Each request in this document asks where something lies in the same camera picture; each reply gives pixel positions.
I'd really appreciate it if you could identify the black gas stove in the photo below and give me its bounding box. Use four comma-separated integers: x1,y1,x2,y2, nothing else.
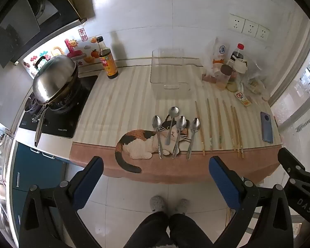
19,75,99,138

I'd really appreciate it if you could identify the red seal wall sticker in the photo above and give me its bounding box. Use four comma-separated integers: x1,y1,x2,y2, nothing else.
77,28,89,42

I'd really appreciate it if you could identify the striped cat print tablecloth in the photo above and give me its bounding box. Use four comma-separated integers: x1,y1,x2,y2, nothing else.
69,64,282,185

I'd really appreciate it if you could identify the cartoon sticker splash board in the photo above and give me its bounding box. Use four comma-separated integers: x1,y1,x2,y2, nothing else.
22,35,105,79

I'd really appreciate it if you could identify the steel wok with lid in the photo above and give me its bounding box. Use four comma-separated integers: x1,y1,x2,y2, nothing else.
31,67,82,148

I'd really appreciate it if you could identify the blue kitchen cabinet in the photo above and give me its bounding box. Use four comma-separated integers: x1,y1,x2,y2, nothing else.
12,141,68,212

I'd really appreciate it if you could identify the steel wok lid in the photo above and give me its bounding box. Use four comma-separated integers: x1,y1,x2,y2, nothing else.
32,55,79,104

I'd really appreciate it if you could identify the clear plastic tray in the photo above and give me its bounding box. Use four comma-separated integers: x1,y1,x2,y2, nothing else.
150,48,192,91

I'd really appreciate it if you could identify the small orange white carton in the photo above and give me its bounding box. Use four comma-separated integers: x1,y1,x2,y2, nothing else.
235,91,252,107

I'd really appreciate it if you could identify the black range hood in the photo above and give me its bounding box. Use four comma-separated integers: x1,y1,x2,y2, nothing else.
0,0,87,68

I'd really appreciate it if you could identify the white wall socket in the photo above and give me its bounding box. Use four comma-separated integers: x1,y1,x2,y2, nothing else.
256,25,270,41
228,14,246,33
242,19,259,38

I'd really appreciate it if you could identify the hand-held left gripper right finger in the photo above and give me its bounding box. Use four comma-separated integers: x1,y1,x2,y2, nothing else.
209,156,293,248

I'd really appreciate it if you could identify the white plastic bag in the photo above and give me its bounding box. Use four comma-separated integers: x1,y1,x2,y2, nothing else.
202,37,231,83

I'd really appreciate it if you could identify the red cap sauce bottle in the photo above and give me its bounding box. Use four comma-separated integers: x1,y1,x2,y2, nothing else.
230,43,246,68

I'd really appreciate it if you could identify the person's leg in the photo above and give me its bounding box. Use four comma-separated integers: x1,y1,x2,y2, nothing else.
169,213,214,248
124,211,169,248

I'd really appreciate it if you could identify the blue smartphone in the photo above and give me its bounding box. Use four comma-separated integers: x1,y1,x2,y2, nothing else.
260,112,274,144

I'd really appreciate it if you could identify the dish rack with bowls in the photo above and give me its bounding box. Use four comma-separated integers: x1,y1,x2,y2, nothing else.
0,116,16,199

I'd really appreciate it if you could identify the white window frame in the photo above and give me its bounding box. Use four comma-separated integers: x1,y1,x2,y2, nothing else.
271,31,310,161

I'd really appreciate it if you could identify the row of wooden chopsticks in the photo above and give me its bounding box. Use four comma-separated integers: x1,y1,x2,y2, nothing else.
216,98,245,159

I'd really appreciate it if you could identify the steel spoon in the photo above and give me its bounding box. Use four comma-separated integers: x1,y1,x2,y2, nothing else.
186,118,201,161
165,107,180,146
172,116,187,160
152,115,164,159

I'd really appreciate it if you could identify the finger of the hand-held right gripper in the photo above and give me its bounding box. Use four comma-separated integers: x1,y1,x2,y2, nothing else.
277,147,306,181

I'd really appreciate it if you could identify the dark soy sauce bottle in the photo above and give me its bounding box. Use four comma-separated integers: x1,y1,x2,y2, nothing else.
96,36,119,80

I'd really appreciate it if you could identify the brown lid jar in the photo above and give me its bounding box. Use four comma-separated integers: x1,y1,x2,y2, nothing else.
216,64,234,91

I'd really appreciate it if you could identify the person's right leg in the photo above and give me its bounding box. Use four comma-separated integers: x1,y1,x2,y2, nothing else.
169,213,214,248

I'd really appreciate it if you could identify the grey slipper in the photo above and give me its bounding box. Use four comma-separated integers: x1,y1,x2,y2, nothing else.
174,199,190,215
150,196,168,215

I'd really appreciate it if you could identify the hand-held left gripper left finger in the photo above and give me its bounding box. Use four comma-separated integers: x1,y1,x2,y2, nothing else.
19,156,104,248

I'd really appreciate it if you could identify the clear plastic bag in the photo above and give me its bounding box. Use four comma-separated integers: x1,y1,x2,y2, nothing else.
238,62,270,101

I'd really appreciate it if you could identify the person's left leg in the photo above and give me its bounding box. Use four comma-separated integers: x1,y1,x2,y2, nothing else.
124,211,169,248

